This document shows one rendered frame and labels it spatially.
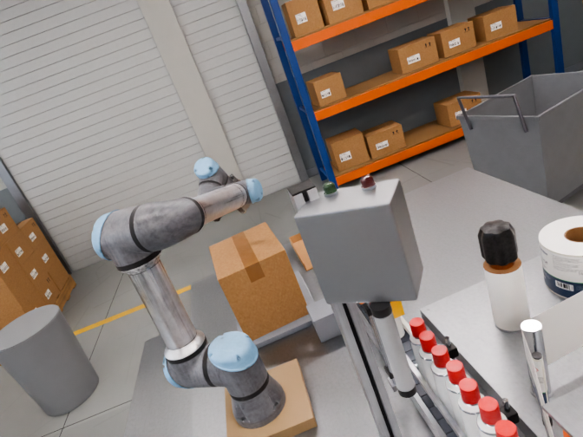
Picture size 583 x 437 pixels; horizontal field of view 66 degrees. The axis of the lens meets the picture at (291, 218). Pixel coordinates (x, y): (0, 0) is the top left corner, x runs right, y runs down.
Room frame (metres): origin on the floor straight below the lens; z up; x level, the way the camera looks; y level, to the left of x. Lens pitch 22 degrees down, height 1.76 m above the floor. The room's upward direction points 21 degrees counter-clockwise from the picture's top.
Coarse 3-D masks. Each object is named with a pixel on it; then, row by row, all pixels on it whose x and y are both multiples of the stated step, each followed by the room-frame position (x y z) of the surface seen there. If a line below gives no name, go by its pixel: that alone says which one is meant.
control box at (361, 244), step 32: (320, 192) 0.76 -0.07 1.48; (352, 192) 0.70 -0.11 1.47; (384, 192) 0.66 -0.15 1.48; (320, 224) 0.68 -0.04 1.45; (352, 224) 0.65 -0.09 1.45; (384, 224) 0.62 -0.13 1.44; (320, 256) 0.69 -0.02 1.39; (352, 256) 0.66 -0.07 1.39; (384, 256) 0.63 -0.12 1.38; (416, 256) 0.67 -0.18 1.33; (352, 288) 0.67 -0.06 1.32; (384, 288) 0.64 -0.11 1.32; (416, 288) 0.63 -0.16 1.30
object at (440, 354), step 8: (432, 352) 0.70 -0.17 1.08; (440, 352) 0.69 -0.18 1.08; (448, 352) 0.69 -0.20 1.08; (440, 360) 0.69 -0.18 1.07; (448, 360) 0.69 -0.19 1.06; (432, 368) 0.70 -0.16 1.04; (440, 368) 0.69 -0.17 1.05; (440, 376) 0.68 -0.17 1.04; (440, 384) 0.69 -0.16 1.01; (440, 392) 0.69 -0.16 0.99; (440, 400) 0.70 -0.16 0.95; (448, 400) 0.68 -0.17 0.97; (448, 408) 0.68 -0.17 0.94; (448, 424) 0.70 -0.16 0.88
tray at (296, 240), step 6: (294, 240) 1.94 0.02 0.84; (300, 240) 1.94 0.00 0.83; (294, 246) 1.83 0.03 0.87; (300, 246) 1.88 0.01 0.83; (300, 252) 1.82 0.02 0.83; (306, 252) 1.80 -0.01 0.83; (300, 258) 1.70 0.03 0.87; (306, 258) 1.75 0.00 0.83; (306, 264) 1.69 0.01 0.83; (306, 270) 1.65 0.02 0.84
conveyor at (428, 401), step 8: (360, 304) 1.22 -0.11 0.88; (368, 320) 1.13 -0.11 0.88; (408, 336) 1.00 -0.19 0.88; (408, 344) 0.97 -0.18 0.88; (408, 352) 0.95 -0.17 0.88; (416, 384) 0.83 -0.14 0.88; (416, 392) 0.84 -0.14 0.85; (424, 392) 0.80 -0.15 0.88; (424, 400) 0.78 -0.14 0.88; (432, 408) 0.75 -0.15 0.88; (440, 416) 0.72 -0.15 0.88; (440, 424) 0.71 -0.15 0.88; (448, 432) 0.68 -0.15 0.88
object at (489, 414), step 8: (480, 400) 0.56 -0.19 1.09; (488, 400) 0.55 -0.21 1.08; (480, 408) 0.54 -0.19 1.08; (488, 408) 0.54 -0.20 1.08; (496, 408) 0.53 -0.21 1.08; (480, 416) 0.56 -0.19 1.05; (488, 416) 0.53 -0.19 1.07; (496, 416) 0.53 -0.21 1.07; (504, 416) 0.54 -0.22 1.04; (480, 424) 0.55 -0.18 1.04; (488, 424) 0.53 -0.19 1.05; (480, 432) 0.54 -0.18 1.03; (488, 432) 0.53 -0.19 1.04
